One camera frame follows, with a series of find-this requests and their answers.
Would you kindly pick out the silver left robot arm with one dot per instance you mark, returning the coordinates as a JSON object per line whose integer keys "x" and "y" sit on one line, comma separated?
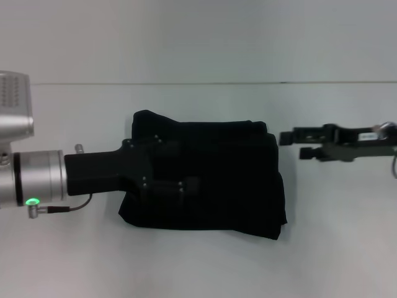
{"x": 34, "y": 177}

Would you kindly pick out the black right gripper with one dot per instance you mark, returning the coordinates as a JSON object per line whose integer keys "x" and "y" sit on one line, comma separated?
{"x": 353, "y": 142}

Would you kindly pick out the black t-shirt with FREE print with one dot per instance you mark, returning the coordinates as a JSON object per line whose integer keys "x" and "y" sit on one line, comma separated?
{"x": 223, "y": 180}

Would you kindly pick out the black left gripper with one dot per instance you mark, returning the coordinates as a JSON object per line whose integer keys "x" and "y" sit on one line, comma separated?
{"x": 108, "y": 170}

